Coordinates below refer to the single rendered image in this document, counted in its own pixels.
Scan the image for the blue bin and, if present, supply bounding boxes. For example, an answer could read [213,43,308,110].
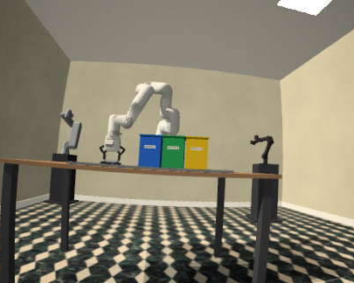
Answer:
[138,134,163,168]

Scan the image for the green open bin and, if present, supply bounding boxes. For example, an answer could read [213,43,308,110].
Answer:
[162,135,186,169]

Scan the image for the yellow bin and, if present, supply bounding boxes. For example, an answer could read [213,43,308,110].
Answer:
[185,136,209,169]

